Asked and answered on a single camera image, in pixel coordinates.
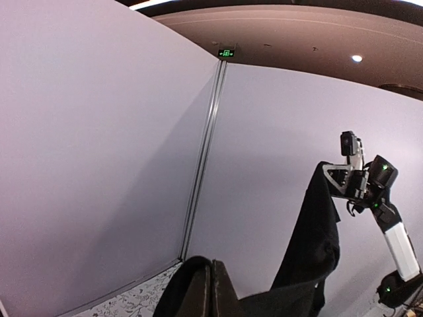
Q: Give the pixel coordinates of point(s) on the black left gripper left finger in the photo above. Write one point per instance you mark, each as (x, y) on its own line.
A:
(197, 300)

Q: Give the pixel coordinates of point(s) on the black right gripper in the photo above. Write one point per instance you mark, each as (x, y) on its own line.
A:
(343, 182)

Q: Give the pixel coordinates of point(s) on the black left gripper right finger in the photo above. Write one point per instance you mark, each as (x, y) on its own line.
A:
(224, 300)

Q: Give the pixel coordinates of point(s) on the black t-shirt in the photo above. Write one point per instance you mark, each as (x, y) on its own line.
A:
(298, 288)

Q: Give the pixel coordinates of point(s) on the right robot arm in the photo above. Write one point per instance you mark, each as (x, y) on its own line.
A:
(369, 187)

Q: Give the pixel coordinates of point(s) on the floral tablecloth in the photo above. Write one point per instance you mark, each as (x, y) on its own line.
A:
(138, 301)

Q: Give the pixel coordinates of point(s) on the ceiling light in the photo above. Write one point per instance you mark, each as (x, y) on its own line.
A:
(356, 58)

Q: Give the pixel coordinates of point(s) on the green exit sign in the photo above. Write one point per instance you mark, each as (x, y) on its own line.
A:
(226, 53)

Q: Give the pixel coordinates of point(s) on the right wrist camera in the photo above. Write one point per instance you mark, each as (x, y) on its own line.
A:
(352, 150)

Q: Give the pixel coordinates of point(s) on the left aluminium frame post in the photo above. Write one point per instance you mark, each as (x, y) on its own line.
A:
(205, 145)

